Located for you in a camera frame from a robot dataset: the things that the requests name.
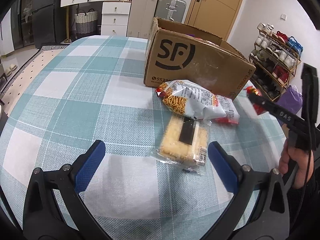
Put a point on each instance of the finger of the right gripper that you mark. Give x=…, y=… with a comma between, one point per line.
x=269, y=106

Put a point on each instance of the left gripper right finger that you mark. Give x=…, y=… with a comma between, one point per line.
x=269, y=219

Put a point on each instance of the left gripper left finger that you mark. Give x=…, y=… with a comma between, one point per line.
x=53, y=208

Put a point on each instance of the small red cookie pack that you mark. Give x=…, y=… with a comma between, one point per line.
x=253, y=95

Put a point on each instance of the clear cracker pack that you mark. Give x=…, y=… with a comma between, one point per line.
x=184, y=144

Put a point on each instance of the white red noodle snack bag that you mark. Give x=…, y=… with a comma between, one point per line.
x=189, y=99

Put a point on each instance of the white red small snack pack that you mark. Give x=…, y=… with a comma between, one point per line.
x=226, y=120

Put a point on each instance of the person's right hand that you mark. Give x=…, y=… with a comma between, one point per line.
x=303, y=159

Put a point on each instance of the purple bag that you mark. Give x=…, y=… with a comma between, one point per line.
x=291, y=99

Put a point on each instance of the wooden shoe rack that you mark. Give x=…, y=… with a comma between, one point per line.
x=276, y=58

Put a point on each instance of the brown SF cardboard box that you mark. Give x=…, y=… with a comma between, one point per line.
x=177, y=51

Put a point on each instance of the wooden door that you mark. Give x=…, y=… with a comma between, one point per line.
x=214, y=16

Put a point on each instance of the teal white checked tablecloth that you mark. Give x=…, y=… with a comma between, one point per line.
x=93, y=90

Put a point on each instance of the silver suitcase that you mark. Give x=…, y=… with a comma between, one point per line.
x=172, y=10

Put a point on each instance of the dotted beige rug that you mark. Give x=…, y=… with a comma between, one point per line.
x=20, y=81

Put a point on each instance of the beige suitcase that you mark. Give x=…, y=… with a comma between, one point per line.
x=140, y=18

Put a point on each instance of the dark glass cabinet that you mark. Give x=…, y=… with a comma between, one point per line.
x=21, y=23

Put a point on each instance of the white drawer desk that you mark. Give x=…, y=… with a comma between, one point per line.
x=114, y=15

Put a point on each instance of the dark fridge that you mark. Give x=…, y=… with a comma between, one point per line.
x=48, y=22

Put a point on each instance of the woven laundry basket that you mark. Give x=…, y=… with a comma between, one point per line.
x=86, y=23

